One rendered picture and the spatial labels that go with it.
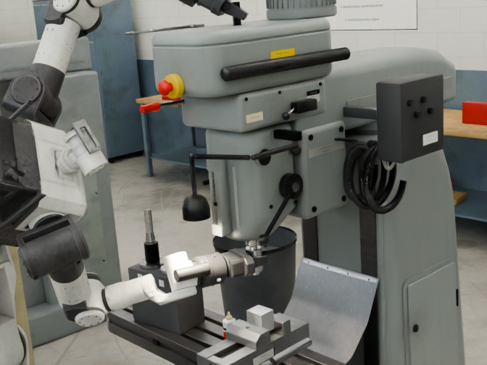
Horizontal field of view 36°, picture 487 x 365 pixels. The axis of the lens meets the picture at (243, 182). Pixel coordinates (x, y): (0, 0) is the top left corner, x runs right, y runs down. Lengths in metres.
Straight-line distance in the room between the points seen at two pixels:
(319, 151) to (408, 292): 0.58
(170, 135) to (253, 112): 7.52
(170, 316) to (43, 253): 0.72
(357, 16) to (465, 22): 1.10
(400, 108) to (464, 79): 4.59
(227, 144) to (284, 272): 2.21
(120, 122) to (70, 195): 7.53
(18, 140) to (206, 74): 0.49
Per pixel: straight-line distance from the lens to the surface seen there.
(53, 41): 2.12
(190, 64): 1.86
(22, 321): 3.82
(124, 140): 9.50
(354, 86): 2.23
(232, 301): 4.21
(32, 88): 2.03
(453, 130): 5.71
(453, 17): 6.58
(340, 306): 2.45
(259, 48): 1.92
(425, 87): 2.05
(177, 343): 2.41
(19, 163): 1.89
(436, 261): 2.57
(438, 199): 2.52
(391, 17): 6.92
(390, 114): 1.99
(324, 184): 2.16
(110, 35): 9.34
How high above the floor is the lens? 1.99
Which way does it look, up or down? 14 degrees down
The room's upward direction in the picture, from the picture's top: 4 degrees counter-clockwise
